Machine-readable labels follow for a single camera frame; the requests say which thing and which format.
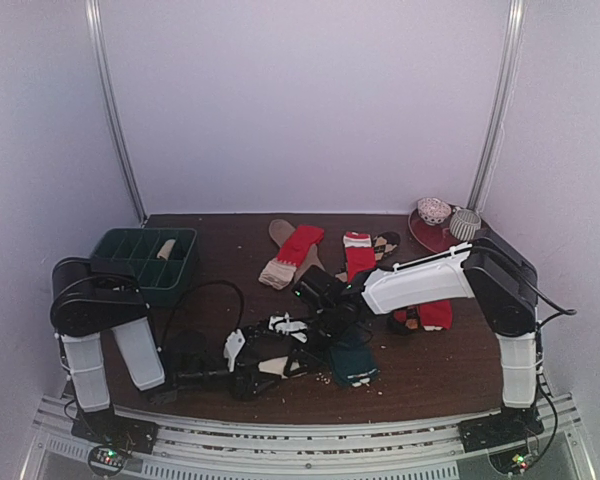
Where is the red sock right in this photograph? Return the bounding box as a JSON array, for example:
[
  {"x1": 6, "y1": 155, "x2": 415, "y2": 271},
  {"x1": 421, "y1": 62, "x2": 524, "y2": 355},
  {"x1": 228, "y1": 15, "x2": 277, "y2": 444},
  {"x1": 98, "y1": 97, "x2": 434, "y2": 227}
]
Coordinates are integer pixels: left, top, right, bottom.
[{"x1": 386, "y1": 300, "x2": 453, "y2": 336}]

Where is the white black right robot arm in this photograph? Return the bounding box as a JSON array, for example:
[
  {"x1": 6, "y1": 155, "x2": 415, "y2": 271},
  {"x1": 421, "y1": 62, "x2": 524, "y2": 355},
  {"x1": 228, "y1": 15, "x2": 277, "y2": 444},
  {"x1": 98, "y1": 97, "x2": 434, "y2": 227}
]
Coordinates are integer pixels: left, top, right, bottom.
[{"x1": 294, "y1": 232, "x2": 541, "y2": 442}]

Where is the aluminium front rail frame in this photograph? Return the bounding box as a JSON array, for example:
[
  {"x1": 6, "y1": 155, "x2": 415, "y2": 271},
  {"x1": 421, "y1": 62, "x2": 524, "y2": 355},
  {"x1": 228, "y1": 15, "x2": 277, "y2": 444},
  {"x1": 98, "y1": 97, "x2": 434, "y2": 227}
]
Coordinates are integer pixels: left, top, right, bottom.
[{"x1": 19, "y1": 389, "x2": 596, "y2": 480}]

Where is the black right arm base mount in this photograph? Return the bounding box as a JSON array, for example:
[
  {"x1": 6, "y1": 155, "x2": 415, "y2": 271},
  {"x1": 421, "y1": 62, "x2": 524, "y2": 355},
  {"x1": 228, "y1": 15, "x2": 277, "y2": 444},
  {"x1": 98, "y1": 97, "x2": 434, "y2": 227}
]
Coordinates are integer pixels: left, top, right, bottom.
[{"x1": 458, "y1": 407, "x2": 544, "y2": 453}]

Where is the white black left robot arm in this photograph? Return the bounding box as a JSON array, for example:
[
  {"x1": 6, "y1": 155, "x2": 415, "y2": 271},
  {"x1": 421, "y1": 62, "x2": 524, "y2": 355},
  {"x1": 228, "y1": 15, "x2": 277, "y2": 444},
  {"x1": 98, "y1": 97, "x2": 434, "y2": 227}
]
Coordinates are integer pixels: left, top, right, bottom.
[{"x1": 49, "y1": 257, "x2": 278, "y2": 444}]

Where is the right aluminium corner post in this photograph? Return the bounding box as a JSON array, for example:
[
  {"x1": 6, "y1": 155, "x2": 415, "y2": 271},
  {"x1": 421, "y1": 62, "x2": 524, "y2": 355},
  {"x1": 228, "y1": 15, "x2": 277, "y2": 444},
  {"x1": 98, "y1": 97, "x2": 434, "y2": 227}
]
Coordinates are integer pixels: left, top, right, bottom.
[{"x1": 467, "y1": 0, "x2": 527, "y2": 214}]

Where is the red sock middle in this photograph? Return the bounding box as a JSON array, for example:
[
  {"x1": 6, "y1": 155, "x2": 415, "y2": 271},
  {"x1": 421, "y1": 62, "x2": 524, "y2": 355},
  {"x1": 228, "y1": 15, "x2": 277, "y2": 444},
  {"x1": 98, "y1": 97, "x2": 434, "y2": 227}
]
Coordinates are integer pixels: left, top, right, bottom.
[{"x1": 343, "y1": 231, "x2": 380, "y2": 283}]

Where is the tan beige sock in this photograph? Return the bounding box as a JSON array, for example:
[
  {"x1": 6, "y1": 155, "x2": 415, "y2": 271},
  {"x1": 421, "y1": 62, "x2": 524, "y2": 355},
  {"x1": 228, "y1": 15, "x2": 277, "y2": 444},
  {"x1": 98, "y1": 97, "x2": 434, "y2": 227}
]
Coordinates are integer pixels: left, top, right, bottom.
[{"x1": 259, "y1": 219, "x2": 324, "y2": 290}]

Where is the left aluminium corner post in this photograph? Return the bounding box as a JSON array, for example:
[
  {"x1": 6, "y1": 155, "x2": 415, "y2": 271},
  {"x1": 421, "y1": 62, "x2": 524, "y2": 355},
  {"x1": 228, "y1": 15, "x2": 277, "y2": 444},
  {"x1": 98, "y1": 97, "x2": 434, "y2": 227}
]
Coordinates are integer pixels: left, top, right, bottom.
[{"x1": 85, "y1": 0, "x2": 148, "y2": 226}]

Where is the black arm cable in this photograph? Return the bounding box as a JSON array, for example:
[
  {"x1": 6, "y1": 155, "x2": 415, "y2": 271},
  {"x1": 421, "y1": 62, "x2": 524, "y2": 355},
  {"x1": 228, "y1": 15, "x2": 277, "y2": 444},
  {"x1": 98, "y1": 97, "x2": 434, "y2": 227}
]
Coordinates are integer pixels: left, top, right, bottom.
[
  {"x1": 522, "y1": 269, "x2": 579, "y2": 451},
  {"x1": 157, "y1": 282, "x2": 246, "y2": 361}
]

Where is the striped grey cup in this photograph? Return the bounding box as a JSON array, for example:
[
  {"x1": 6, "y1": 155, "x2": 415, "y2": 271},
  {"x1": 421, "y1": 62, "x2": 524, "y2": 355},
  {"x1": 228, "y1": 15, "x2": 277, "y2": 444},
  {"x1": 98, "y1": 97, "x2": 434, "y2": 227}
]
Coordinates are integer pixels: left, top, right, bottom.
[{"x1": 449, "y1": 208, "x2": 482, "y2": 242}]

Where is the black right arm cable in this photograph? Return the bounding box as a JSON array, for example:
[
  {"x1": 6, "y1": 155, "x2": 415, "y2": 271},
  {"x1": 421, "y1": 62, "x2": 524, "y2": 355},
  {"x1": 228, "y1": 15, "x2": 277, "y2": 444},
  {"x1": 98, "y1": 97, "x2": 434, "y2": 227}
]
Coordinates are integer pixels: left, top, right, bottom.
[{"x1": 522, "y1": 269, "x2": 579, "y2": 451}]

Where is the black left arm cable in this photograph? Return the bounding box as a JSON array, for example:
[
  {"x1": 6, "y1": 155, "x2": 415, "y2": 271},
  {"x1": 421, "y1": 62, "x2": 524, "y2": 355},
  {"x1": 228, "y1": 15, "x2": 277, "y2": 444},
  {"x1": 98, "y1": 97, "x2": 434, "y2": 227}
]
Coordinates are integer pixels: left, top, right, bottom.
[{"x1": 157, "y1": 282, "x2": 246, "y2": 361}]

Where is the patterned small bowl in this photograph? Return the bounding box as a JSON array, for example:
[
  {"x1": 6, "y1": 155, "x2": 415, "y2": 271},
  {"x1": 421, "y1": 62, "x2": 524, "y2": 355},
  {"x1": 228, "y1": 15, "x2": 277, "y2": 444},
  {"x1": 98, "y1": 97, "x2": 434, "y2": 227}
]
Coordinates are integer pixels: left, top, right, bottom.
[{"x1": 417, "y1": 197, "x2": 452, "y2": 226}]

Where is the dark red round plate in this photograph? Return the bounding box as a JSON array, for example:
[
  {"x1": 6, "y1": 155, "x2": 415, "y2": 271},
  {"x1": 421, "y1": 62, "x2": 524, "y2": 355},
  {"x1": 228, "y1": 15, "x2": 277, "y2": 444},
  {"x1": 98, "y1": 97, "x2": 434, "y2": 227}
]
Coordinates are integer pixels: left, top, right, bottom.
[{"x1": 408, "y1": 204, "x2": 461, "y2": 253}]

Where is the rolled beige sock in tray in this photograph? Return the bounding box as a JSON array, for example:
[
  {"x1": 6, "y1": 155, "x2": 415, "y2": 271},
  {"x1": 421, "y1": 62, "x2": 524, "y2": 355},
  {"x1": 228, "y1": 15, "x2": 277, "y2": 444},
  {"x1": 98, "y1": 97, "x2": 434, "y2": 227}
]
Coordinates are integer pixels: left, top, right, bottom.
[{"x1": 156, "y1": 239, "x2": 176, "y2": 260}]

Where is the green compartment organizer tray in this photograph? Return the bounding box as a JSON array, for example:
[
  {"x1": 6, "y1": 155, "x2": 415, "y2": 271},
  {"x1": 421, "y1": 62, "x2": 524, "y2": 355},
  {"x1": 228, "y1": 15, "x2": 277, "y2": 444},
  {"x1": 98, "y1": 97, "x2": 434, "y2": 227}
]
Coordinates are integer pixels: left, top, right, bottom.
[{"x1": 90, "y1": 228, "x2": 199, "y2": 308}]

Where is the cream brown striped sock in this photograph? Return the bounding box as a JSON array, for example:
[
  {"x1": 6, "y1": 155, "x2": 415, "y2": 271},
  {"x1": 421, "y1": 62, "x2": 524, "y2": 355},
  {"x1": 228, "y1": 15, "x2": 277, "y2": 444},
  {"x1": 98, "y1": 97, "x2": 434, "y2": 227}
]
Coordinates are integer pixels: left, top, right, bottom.
[{"x1": 257, "y1": 356, "x2": 305, "y2": 379}]

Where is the brown argyle sock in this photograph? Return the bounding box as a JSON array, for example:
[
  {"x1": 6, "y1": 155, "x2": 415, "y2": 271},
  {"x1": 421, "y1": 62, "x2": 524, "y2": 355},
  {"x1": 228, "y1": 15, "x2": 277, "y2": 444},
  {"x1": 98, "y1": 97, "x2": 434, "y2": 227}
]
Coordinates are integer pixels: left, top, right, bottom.
[{"x1": 335, "y1": 231, "x2": 401, "y2": 283}]

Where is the dark teal sock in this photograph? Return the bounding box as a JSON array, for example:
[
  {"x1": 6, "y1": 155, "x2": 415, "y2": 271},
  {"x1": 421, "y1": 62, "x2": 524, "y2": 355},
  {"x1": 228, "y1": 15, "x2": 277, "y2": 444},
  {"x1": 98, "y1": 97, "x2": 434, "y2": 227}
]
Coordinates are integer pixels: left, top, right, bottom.
[{"x1": 328, "y1": 335, "x2": 380, "y2": 388}]

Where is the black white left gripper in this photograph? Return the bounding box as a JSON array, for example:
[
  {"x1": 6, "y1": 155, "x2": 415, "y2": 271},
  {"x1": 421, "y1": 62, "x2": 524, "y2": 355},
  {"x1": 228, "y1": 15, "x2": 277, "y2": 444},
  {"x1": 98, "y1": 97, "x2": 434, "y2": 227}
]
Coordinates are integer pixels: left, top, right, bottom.
[{"x1": 176, "y1": 352, "x2": 281, "y2": 401}]

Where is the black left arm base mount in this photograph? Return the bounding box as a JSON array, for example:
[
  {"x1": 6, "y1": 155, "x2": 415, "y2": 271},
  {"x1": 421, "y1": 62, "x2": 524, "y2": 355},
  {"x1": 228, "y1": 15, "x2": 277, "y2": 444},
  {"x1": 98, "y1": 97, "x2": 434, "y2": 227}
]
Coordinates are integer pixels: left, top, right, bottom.
[{"x1": 71, "y1": 411, "x2": 158, "y2": 454}]

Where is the aluminium corner post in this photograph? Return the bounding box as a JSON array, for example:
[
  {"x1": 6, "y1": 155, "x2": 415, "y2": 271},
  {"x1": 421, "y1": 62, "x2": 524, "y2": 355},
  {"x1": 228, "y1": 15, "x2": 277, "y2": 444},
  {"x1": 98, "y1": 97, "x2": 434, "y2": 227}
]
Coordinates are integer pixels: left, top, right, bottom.
[
  {"x1": 85, "y1": 0, "x2": 148, "y2": 226},
  {"x1": 467, "y1": 0, "x2": 527, "y2": 214}
]

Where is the red cream sock left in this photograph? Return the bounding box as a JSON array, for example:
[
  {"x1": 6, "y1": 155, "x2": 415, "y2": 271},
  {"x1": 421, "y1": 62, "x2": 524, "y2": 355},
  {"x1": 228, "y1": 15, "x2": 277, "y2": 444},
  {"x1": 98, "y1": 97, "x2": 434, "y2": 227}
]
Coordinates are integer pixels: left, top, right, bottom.
[{"x1": 258, "y1": 225, "x2": 324, "y2": 290}]

